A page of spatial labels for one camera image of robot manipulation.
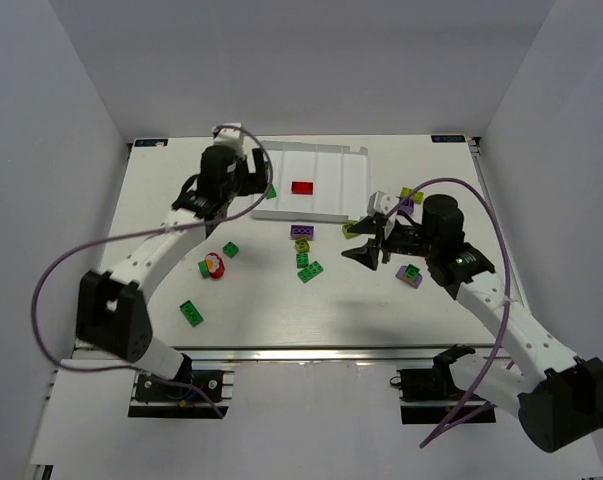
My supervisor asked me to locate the purple 2x3 brick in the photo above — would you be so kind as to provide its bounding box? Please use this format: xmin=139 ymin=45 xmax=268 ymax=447
xmin=290 ymin=224 xmax=315 ymax=240

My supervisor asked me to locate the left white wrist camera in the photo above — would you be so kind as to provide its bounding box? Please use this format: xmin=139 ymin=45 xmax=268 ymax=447
xmin=212 ymin=123 xmax=245 ymax=157

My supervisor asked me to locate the lime brick near purple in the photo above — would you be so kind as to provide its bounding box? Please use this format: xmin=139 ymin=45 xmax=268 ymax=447
xmin=295 ymin=238 xmax=310 ymax=253

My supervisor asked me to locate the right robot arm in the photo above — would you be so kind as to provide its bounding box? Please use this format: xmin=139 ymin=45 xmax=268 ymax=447
xmin=343 ymin=192 xmax=603 ymax=453

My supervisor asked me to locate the green brick on purple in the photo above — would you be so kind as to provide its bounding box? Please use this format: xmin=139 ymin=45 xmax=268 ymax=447
xmin=404 ymin=264 xmax=420 ymax=279

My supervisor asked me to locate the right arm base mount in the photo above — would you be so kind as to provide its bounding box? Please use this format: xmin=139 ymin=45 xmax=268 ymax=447
xmin=389 ymin=345 xmax=476 ymax=426

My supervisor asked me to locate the green 2x4 brick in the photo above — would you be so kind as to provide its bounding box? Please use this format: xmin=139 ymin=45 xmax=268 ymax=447
xmin=297 ymin=261 xmax=324 ymax=283

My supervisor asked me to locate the purple rounded brick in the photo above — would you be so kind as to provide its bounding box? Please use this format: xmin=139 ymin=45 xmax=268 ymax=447
xmin=397 ymin=199 xmax=414 ymax=217

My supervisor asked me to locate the lime 2x4 brick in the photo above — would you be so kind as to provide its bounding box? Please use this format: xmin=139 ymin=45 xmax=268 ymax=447
xmin=399 ymin=187 xmax=424 ymax=205

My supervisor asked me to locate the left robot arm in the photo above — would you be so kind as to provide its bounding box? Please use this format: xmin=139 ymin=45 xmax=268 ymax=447
xmin=75 ymin=144 xmax=273 ymax=388

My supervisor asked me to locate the dark label sticker right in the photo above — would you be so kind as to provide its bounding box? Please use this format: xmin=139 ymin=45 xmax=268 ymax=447
xmin=430 ymin=134 xmax=466 ymax=143

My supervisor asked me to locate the red 2x4 brick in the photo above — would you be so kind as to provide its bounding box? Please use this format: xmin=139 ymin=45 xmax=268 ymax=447
xmin=291 ymin=181 xmax=314 ymax=195

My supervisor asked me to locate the green 2x3 brick front left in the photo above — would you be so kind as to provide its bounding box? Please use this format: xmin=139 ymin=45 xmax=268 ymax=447
xmin=179 ymin=300 xmax=204 ymax=327

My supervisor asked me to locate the purple curved brick with print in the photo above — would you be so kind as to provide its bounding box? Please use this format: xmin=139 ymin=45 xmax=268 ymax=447
xmin=396 ymin=265 xmax=423 ymax=288

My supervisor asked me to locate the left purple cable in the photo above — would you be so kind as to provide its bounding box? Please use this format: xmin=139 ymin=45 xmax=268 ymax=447
xmin=31 ymin=122 xmax=275 ymax=419

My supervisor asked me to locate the red flower brick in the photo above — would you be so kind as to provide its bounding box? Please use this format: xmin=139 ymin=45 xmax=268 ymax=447
xmin=204 ymin=252 xmax=225 ymax=279

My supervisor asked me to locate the green 2x2 brick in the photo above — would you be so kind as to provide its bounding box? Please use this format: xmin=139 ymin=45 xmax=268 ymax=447
xmin=222 ymin=242 xmax=240 ymax=258
xmin=266 ymin=185 xmax=277 ymax=199
xmin=296 ymin=252 xmax=309 ymax=269

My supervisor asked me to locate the white divided sorting tray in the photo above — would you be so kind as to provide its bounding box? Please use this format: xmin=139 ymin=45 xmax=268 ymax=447
xmin=251 ymin=141 xmax=370 ymax=223

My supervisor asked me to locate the lime brick near tray corner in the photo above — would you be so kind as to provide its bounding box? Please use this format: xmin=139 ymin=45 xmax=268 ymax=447
xmin=342 ymin=221 xmax=358 ymax=239

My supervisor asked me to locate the aluminium table frame rail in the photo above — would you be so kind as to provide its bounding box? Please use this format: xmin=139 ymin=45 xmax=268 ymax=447
xmin=70 ymin=137 xmax=530 ymax=364

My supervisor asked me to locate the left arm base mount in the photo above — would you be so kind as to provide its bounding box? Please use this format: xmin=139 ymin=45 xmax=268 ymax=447
xmin=128 ymin=369 xmax=234 ymax=420

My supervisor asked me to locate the dark label sticker left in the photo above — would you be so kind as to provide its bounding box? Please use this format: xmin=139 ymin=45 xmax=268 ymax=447
xmin=133 ymin=138 xmax=168 ymax=148

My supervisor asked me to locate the dark label sticker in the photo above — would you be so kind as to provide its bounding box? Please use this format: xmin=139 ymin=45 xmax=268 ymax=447
xmin=430 ymin=134 xmax=466 ymax=143
xmin=133 ymin=138 xmax=168 ymax=148

